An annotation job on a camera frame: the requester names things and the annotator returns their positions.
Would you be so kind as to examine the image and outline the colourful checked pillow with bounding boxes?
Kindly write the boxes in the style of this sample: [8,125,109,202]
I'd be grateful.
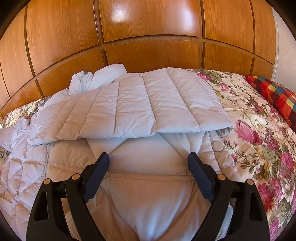
[245,75,296,132]

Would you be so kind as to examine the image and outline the white quilted puffer jacket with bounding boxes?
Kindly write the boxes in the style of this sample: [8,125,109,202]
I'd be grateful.
[1,68,233,240]

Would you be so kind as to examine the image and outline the floral bedspread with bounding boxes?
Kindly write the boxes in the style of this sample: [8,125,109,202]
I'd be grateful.
[0,69,296,241]

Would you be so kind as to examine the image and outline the orange wooden wardrobe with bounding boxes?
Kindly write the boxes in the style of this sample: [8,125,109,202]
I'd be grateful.
[1,1,276,116]

